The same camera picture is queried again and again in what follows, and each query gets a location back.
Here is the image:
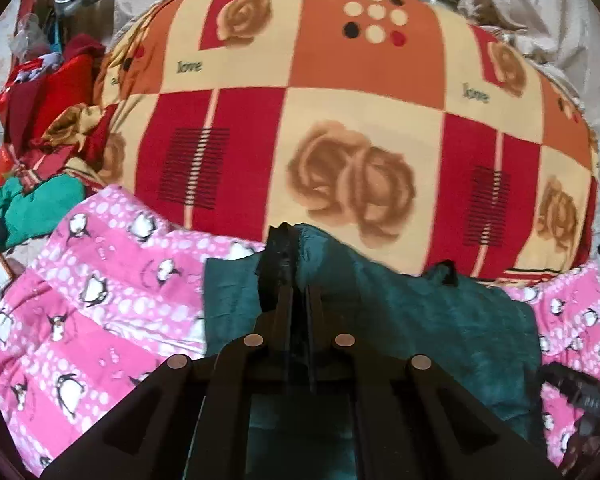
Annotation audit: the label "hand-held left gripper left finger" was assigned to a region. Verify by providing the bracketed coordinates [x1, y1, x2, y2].
[40, 285, 295, 480]

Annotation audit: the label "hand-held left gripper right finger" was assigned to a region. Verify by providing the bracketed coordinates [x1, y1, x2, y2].
[304, 285, 563, 480]

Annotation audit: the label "dark green puffer jacket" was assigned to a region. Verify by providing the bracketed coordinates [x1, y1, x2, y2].
[202, 221, 548, 480]

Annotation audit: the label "red clothes pile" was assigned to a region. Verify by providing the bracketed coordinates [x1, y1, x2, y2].
[0, 34, 108, 186]

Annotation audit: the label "pink penguin print blanket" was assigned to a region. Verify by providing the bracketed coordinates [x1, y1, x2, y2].
[0, 185, 600, 480]

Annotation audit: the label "rose print checkered quilt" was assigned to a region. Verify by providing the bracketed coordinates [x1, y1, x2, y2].
[40, 0, 600, 281]

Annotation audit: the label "teal green cloth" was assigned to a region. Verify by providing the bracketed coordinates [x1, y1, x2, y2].
[0, 175, 87, 261]

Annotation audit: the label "beige crumpled cloth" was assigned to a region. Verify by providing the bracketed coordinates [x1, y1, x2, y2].
[112, 0, 600, 131]

